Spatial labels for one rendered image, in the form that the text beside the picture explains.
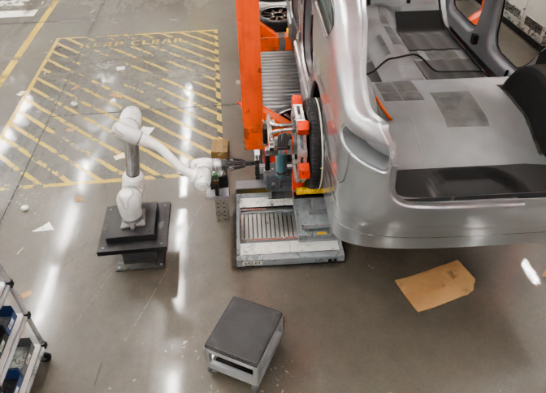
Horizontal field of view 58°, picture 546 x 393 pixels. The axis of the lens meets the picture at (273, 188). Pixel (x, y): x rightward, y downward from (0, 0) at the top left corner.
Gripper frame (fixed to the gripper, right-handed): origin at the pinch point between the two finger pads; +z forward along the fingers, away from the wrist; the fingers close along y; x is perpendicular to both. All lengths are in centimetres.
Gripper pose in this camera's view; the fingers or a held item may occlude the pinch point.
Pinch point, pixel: (249, 162)
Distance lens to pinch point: 342.9
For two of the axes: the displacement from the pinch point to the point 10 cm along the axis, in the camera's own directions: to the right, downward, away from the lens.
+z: 10.0, -0.5, 0.4
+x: -0.1, -7.7, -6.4
